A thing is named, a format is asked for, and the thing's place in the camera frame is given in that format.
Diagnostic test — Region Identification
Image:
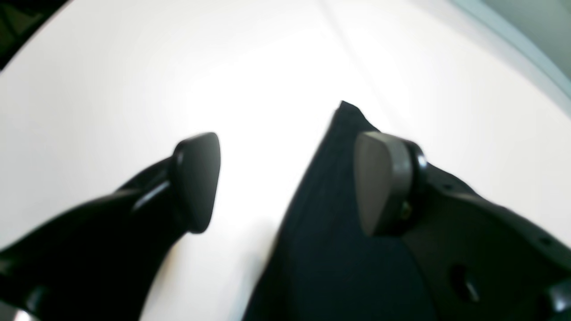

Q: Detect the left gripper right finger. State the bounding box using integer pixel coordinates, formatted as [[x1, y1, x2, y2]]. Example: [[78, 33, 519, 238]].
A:
[[354, 131, 570, 321]]

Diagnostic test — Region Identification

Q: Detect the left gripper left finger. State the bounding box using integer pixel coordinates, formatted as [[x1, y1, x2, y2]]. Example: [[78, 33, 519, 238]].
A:
[[0, 132, 221, 321]]

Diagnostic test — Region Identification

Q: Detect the black T-shirt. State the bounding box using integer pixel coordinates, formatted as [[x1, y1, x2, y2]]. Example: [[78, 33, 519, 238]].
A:
[[242, 102, 437, 321]]

